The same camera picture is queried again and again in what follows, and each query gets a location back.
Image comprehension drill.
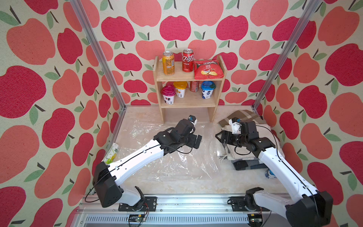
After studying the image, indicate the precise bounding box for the aluminium frame post left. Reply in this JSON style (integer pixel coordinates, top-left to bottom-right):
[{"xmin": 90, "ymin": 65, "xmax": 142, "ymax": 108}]
[{"xmin": 70, "ymin": 0, "xmax": 126, "ymax": 112}]

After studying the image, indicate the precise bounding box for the red cola can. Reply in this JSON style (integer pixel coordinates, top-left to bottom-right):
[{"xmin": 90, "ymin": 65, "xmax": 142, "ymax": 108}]
[{"xmin": 182, "ymin": 48, "xmax": 194, "ymax": 72}]

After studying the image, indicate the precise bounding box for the brown beige plaid scarf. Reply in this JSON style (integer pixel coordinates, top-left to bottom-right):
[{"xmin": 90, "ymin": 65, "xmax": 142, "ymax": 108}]
[{"xmin": 218, "ymin": 110, "xmax": 267, "ymax": 128}]

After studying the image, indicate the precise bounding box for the pink lid cup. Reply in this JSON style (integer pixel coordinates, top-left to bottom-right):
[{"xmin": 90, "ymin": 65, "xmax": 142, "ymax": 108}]
[{"xmin": 161, "ymin": 85, "xmax": 176, "ymax": 105}]

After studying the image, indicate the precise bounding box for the yellow lid cup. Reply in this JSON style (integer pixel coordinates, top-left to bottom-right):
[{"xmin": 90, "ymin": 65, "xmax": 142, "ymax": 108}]
[{"xmin": 173, "ymin": 81, "xmax": 188, "ymax": 98}]

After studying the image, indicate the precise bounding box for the red chips bag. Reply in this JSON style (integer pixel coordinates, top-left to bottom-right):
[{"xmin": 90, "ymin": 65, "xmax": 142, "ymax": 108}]
[{"xmin": 194, "ymin": 60, "xmax": 224, "ymax": 80}]

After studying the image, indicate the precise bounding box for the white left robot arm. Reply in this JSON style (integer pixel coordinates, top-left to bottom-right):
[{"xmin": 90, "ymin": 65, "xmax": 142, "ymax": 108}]
[{"xmin": 93, "ymin": 115, "xmax": 202, "ymax": 210}]

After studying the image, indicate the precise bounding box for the clear plastic vacuum bag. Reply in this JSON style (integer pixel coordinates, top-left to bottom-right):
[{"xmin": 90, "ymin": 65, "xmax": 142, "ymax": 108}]
[{"xmin": 116, "ymin": 120, "xmax": 224, "ymax": 182}]

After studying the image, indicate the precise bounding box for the blue round object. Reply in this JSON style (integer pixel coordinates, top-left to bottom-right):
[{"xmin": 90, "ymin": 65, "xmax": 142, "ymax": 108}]
[{"xmin": 265, "ymin": 169, "xmax": 277, "ymax": 179}]

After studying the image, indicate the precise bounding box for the small red can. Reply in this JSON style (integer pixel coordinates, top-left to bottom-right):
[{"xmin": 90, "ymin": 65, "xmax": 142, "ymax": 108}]
[{"xmin": 190, "ymin": 81, "xmax": 199, "ymax": 92}]

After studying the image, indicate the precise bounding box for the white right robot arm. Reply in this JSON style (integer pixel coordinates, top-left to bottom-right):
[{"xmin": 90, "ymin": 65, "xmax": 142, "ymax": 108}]
[{"xmin": 215, "ymin": 118, "xmax": 333, "ymax": 227}]

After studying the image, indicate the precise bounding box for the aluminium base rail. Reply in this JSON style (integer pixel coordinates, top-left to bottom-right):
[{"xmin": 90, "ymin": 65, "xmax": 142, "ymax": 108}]
[{"xmin": 70, "ymin": 194, "xmax": 290, "ymax": 227}]

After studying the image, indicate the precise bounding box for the black grey striped scarf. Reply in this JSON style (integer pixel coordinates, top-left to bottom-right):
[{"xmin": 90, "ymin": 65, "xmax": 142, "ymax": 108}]
[{"xmin": 231, "ymin": 159, "xmax": 268, "ymax": 171}]

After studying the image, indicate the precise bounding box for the blue lid cup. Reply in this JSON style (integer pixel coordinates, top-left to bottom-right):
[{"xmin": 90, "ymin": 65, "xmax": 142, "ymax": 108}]
[{"xmin": 201, "ymin": 81, "xmax": 216, "ymax": 99}]

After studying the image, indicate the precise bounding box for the orange drink can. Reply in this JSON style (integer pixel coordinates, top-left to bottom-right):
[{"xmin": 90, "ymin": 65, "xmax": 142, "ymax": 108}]
[{"xmin": 162, "ymin": 51, "xmax": 175, "ymax": 76}]

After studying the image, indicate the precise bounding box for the wooden two-tier shelf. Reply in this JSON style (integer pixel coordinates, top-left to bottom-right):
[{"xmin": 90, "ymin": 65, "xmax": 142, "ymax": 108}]
[{"xmin": 153, "ymin": 56, "xmax": 225, "ymax": 123}]

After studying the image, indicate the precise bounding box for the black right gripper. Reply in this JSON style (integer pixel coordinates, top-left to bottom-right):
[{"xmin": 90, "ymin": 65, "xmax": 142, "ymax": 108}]
[{"xmin": 216, "ymin": 130, "xmax": 246, "ymax": 148}]

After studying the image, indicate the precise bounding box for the aluminium frame post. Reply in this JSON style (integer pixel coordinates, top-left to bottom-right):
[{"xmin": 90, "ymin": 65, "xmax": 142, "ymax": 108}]
[
  {"xmin": 251, "ymin": 0, "xmax": 323, "ymax": 114},
  {"xmin": 70, "ymin": 0, "xmax": 126, "ymax": 112}
]

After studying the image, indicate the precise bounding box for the aluminium frame post right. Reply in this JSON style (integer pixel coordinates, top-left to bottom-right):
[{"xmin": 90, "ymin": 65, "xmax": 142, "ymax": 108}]
[{"xmin": 251, "ymin": 0, "xmax": 323, "ymax": 114}]

